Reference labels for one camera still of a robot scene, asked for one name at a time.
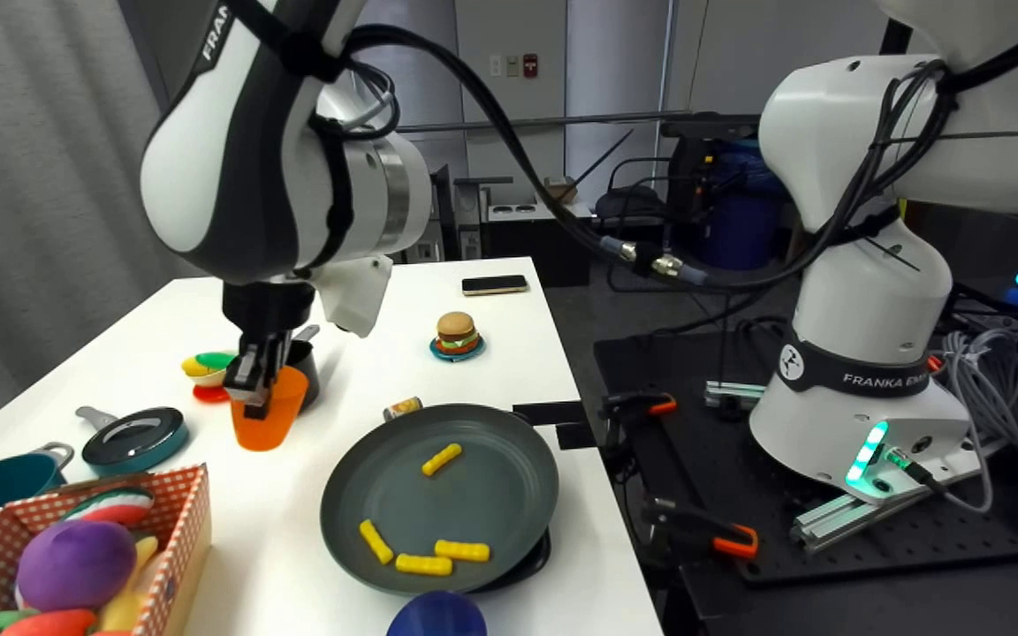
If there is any red orange plush toy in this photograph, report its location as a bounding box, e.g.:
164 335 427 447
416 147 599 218
0 605 99 636

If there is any black perforated base board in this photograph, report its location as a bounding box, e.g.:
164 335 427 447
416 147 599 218
590 328 1018 591

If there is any blue bin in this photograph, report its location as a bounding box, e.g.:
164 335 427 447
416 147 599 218
698 136 805 273

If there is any aluminium profile rail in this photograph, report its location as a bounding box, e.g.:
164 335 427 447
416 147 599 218
791 451 982 553

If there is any grey round plate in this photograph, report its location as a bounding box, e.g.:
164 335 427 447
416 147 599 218
317 403 561 598

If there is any black electronics box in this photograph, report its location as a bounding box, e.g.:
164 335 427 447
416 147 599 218
661 112 762 233

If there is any purple plush toy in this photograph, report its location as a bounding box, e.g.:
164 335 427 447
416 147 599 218
13 519 140 616

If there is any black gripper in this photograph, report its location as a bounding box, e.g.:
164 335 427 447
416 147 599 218
221 275 317 420

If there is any black phone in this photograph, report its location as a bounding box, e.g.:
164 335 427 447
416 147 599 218
459 273 533 295

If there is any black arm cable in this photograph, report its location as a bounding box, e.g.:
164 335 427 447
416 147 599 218
335 20 971 293

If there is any red white green plush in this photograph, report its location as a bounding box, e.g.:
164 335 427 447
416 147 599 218
65 486 155 532

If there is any black cabinet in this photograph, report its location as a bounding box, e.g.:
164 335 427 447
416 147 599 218
479 208 594 291

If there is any toy burger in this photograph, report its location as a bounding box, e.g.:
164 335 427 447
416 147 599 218
433 307 489 355

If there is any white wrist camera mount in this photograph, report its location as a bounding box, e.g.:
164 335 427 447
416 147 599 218
312 255 397 344

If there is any teal pan with glass lid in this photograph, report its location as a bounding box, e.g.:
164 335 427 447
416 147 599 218
73 403 193 481

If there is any grey cable bundle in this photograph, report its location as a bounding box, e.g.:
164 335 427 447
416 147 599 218
938 321 1018 516

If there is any black orange bar clamp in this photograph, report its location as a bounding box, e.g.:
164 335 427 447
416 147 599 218
648 496 762 566
600 388 681 424

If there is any small teal plate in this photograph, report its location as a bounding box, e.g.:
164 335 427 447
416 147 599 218
427 335 490 366

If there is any blue plastic cup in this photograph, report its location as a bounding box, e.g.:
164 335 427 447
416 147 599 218
387 587 490 636

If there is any grey curtain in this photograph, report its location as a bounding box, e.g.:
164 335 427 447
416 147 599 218
0 0 222 451

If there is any small yellow toy bottle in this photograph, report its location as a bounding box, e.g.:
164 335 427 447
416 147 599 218
381 396 427 424

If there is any yellow toy fry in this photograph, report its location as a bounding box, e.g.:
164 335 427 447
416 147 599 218
355 516 398 567
391 552 457 578
416 439 468 481
433 538 496 566

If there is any yellow plush toy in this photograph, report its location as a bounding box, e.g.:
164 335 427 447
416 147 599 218
99 532 167 631

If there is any black flat plate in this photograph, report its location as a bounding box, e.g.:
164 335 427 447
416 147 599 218
509 400 590 426

